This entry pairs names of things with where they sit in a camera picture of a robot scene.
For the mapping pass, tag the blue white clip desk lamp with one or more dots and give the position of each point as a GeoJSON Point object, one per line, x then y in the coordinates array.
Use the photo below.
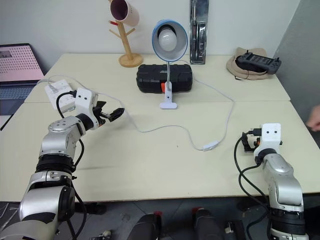
{"type": "Point", "coordinates": [172, 53]}

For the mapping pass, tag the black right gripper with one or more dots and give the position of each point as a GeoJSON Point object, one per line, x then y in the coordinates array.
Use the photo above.
{"type": "Point", "coordinates": [248, 144]}

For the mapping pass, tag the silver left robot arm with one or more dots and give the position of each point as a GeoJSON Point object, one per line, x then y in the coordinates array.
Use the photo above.
{"type": "Point", "coordinates": [55, 140]}

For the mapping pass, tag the black plastic tool case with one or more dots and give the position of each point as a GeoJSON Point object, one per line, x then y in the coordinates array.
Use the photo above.
{"type": "Point", "coordinates": [152, 80]}

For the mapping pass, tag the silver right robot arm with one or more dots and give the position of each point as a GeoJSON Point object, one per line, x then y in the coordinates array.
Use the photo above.
{"type": "Point", "coordinates": [282, 175]}

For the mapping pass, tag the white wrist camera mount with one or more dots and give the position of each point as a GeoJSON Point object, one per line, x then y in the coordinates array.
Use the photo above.
{"type": "Point", "coordinates": [271, 137]}
{"type": "Point", "coordinates": [83, 98]}

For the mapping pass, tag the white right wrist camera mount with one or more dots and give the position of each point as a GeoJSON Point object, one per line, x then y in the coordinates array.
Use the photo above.
{"type": "Point", "coordinates": [271, 137]}

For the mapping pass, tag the open laptop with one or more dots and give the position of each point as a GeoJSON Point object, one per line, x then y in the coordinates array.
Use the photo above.
{"type": "Point", "coordinates": [15, 62]}

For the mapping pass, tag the white light bulb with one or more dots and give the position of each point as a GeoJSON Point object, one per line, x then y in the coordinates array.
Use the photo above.
{"type": "Point", "coordinates": [167, 37]}

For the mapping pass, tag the white power strip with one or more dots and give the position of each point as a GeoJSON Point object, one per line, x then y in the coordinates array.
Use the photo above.
{"type": "Point", "coordinates": [62, 100]}

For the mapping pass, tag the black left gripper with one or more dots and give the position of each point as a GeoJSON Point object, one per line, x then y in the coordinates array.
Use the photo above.
{"type": "Point", "coordinates": [102, 115]}

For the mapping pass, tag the wooden mug tree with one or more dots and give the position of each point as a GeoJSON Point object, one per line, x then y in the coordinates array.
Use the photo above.
{"type": "Point", "coordinates": [128, 50]}

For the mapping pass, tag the dark rounded shape red tab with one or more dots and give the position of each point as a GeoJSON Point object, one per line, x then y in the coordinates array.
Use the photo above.
{"type": "Point", "coordinates": [206, 225]}
{"type": "Point", "coordinates": [147, 227]}

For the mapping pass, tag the beige cloth hat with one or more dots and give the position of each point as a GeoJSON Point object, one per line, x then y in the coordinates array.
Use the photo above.
{"type": "Point", "coordinates": [233, 68]}

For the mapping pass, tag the cream mug dark inside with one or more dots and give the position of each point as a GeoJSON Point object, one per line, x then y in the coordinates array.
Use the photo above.
{"type": "Point", "coordinates": [132, 15]}

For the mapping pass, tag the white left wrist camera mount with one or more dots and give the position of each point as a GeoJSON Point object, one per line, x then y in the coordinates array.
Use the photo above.
{"type": "Point", "coordinates": [83, 98]}

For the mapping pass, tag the bystander bare hand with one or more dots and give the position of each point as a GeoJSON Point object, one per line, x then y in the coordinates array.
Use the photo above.
{"type": "Point", "coordinates": [315, 118]}

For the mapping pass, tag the black handheld controller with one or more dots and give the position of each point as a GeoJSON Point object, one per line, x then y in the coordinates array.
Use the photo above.
{"type": "Point", "coordinates": [257, 61]}

